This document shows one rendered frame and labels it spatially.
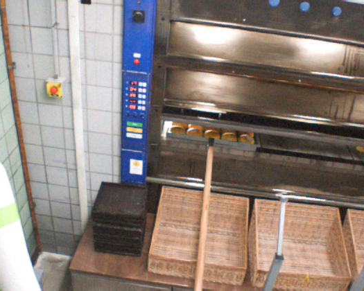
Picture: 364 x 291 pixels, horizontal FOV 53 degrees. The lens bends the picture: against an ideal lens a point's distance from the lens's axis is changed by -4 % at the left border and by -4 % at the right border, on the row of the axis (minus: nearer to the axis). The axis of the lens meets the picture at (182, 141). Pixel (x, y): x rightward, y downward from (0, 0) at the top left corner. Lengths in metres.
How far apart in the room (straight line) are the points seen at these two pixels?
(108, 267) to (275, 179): 1.13
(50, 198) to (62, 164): 0.33
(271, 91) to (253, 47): 0.27
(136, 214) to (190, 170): 0.45
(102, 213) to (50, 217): 0.83
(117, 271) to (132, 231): 0.25
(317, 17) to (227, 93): 0.60
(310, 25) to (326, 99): 0.42
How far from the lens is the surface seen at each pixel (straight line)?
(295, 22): 2.01
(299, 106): 2.16
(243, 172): 2.37
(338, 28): 2.07
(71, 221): 2.87
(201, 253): 1.60
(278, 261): 2.01
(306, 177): 2.45
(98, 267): 2.33
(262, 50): 2.02
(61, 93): 2.19
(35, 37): 2.21
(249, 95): 2.10
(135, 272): 2.29
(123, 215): 2.13
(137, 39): 2.00
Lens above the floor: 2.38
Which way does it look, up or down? 32 degrees down
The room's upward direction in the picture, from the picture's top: 6 degrees clockwise
